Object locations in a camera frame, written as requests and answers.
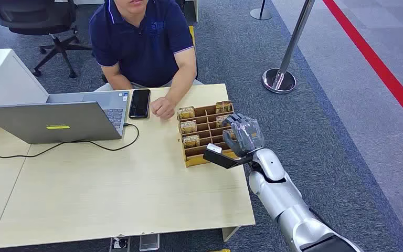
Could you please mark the metal floor plate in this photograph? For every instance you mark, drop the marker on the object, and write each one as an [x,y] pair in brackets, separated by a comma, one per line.
[149,242]

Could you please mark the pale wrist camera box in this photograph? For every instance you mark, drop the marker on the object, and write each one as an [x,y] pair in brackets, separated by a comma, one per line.
[214,148]

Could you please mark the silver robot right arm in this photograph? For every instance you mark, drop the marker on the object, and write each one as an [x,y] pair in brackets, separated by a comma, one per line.
[281,198]

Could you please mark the chrome stanchion post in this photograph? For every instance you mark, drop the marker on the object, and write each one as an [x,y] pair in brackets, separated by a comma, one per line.
[290,48]

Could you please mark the wooden card holder box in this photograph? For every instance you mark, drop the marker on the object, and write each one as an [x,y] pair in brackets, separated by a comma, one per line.
[203,139]

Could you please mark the floor power socket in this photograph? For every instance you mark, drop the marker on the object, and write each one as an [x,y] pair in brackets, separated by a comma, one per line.
[119,243]

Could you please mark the person's left forearm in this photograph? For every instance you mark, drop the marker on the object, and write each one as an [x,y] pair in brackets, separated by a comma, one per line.
[182,80]

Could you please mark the black office chair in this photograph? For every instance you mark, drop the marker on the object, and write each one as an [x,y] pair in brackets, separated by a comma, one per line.
[38,17]

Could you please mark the wooden table leg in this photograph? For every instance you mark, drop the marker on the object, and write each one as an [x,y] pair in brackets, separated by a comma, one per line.
[230,233]

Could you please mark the chrome stanchion base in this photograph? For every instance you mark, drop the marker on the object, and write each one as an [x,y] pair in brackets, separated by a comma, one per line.
[260,13]

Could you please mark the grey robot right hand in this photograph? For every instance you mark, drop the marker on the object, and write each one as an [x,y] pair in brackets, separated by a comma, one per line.
[245,135]

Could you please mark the white cabinet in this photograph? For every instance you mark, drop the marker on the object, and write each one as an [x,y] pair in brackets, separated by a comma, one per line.
[10,76]

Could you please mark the person's left hand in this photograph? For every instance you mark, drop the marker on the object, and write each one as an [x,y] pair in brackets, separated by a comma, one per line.
[162,107]

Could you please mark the person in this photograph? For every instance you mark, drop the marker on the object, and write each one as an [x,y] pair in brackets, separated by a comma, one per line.
[142,38]

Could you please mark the black smartphone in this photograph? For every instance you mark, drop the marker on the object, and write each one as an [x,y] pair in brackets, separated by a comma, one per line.
[139,103]

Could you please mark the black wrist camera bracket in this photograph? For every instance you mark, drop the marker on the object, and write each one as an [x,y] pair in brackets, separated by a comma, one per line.
[222,160]

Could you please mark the grey laptop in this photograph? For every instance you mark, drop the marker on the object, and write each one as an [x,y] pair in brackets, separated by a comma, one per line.
[48,120]

